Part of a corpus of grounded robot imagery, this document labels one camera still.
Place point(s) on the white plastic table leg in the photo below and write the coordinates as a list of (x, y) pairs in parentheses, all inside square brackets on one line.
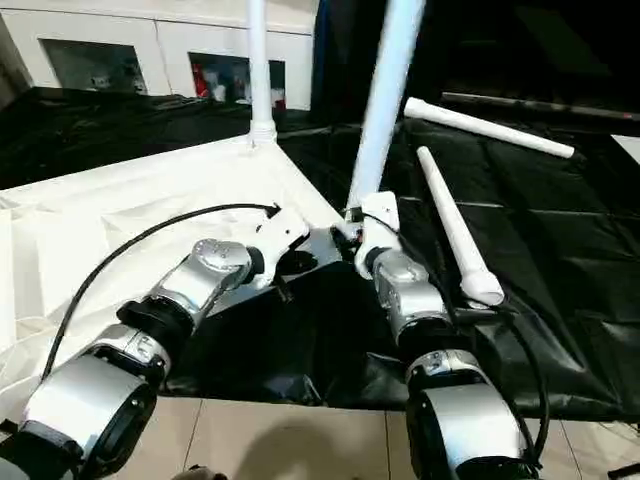
[(385, 100), (258, 60), (455, 225), (490, 128)]

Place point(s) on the white plastic table top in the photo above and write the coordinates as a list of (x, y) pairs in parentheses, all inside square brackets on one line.
[(100, 220)]

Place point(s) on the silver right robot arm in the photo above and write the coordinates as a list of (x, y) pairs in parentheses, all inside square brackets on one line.
[(410, 295)]

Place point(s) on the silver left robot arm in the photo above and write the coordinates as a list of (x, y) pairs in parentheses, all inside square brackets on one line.
[(200, 280)]

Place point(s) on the black mat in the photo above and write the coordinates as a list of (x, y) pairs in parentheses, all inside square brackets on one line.
[(560, 300)]

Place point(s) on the white glass-door cabinet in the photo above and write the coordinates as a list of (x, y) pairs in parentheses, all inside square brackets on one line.
[(150, 30)]

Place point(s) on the white flat panel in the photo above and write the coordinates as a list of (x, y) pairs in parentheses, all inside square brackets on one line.
[(630, 150)]

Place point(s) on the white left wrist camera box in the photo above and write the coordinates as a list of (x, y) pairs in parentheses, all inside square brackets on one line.
[(280, 235)]

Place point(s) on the black metal rail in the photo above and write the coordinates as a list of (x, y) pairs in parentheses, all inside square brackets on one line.
[(550, 105)]

